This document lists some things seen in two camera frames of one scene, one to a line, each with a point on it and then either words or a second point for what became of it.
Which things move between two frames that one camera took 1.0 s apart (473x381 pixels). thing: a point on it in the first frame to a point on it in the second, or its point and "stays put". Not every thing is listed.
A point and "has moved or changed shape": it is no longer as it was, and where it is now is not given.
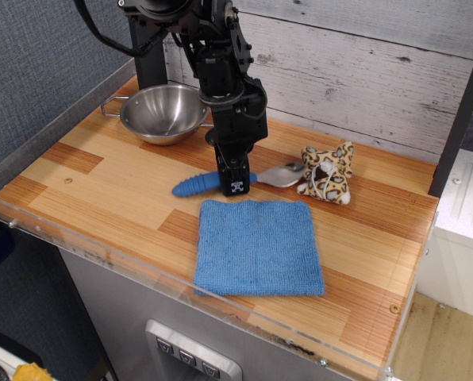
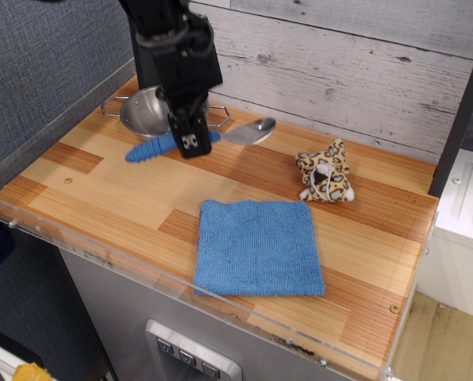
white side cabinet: (456, 270) stays put
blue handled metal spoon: (282, 175) to (245, 134)
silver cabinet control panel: (178, 357) stays put
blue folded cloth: (259, 248) stays put
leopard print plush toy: (326, 173) has moved or changed shape
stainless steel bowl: (161, 114) stays put
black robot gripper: (240, 122) to (185, 67)
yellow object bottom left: (31, 372) stays put
